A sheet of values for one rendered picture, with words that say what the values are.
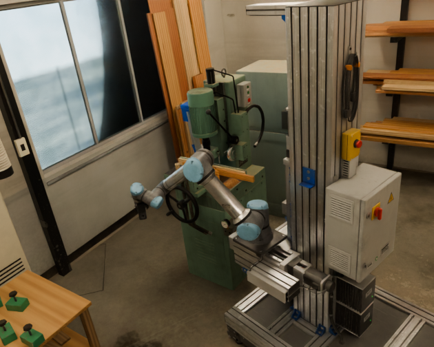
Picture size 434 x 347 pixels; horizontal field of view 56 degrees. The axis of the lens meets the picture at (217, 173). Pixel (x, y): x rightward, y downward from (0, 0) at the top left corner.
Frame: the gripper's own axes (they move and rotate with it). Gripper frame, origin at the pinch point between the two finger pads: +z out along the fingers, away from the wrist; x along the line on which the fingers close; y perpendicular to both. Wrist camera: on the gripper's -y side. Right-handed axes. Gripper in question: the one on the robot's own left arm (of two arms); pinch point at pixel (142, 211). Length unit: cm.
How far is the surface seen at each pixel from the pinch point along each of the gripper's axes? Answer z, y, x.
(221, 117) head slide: -8, 53, -65
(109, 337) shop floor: 61, -64, 39
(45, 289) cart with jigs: 22, -30, 68
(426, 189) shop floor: 116, 2, -279
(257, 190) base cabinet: 39, 12, -88
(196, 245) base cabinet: 60, -15, -34
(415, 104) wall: 88, 86, -291
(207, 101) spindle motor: -27, 56, -54
